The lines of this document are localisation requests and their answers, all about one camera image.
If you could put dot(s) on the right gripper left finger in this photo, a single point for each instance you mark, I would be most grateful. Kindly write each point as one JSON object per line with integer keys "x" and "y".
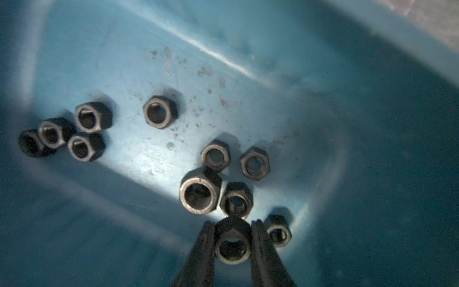
{"x": 199, "y": 267}

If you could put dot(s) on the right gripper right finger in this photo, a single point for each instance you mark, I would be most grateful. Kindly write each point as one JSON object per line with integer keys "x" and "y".
{"x": 267, "y": 269}

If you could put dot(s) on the teal plastic storage box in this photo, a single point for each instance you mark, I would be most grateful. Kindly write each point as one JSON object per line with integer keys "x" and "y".
{"x": 357, "y": 110}

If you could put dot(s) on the black hex nut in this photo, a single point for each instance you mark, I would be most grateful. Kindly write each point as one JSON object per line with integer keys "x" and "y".
{"x": 200, "y": 190}
{"x": 56, "y": 132}
{"x": 86, "y": 147}
{"x": 93, "y": 117}
{"x": 31, "y": 145}
{"x": 237, "y": 200}
{"x": 160, "y": 112}
{"x": 233, "y": 240}
{"x": 216, "y": 156}
{"x": 278, "y": 230}
{"x": 255, "y": 163}

